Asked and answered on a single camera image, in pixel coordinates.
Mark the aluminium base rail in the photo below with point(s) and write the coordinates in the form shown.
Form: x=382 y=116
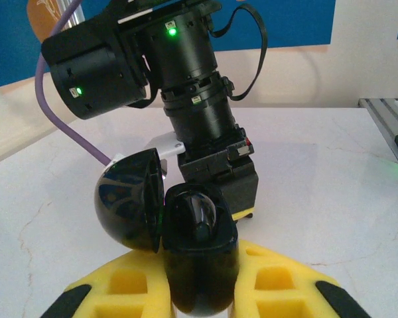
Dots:
x=381 y=112

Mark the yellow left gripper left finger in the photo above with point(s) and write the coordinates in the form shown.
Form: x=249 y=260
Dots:
x=119 y=291

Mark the black earbud charging case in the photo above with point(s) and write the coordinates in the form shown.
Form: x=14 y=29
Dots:
x=199 y=281

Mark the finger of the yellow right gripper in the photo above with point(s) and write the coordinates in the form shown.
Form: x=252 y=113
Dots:
x=243 y=214

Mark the aluminium frame post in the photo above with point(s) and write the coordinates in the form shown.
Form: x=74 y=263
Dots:
x=77 y=11

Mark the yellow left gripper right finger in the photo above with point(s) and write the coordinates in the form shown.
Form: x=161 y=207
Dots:
x=285 y=291

